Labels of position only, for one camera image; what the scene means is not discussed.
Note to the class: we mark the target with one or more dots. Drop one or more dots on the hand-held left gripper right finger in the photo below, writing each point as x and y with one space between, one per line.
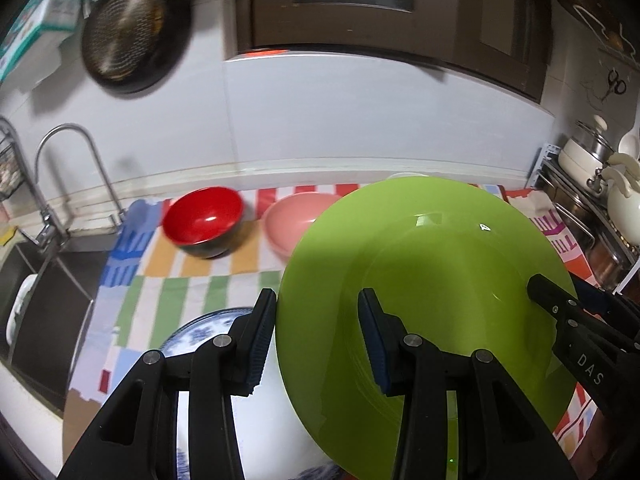
372 340

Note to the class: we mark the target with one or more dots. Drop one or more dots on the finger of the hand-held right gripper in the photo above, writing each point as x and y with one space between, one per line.
550 297
607 307

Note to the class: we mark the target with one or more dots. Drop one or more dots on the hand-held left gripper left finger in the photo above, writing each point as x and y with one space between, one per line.
259 360

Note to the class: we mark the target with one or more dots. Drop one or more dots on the large blue patterned plate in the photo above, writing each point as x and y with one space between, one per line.
200 332

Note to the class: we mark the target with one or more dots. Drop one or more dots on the green plate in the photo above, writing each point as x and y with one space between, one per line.
425 260

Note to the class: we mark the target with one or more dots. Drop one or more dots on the pink bowl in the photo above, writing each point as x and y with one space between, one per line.
290 220

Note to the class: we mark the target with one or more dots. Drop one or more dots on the red and black bowl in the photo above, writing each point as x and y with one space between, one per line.
200 220

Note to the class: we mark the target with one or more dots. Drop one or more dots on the white bowl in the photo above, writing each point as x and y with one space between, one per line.
405 176

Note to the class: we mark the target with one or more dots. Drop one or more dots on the white cloth with magenta pattern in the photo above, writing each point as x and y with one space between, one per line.
550 230

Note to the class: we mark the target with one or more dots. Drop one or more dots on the metal storage rack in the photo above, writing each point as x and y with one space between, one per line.
565 195

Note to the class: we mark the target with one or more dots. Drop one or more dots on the cream teapot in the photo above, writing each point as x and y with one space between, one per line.
625 200

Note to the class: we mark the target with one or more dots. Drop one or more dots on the colourful striped cloth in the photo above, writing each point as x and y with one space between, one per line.
150 290

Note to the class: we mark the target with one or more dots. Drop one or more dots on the white pot with lid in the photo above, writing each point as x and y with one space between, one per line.
580 157

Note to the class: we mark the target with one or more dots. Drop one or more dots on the white rice spoon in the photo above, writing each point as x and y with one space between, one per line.
629 142

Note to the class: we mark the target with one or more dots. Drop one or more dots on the steel sink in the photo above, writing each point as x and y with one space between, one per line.
55 310

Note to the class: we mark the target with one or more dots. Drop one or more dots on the black scissors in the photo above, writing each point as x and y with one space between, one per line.
616 82

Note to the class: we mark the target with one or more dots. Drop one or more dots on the thin gooseneck faucet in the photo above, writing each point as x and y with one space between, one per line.
102 175

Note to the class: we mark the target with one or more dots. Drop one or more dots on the white basket in sink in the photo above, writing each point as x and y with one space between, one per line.
20 305

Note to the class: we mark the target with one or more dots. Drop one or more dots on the tall chrome faucet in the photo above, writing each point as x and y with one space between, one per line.
42 220

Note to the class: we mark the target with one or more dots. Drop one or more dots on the yellow sponge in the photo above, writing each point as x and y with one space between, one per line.
6 236

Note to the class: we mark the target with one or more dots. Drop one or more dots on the wooden cutting boards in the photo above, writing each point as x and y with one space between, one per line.
590 0

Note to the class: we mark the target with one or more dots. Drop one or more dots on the black frying pan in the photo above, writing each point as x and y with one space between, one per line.
130 35

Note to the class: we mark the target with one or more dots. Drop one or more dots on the paper towel pack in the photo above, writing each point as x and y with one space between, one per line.
35 25

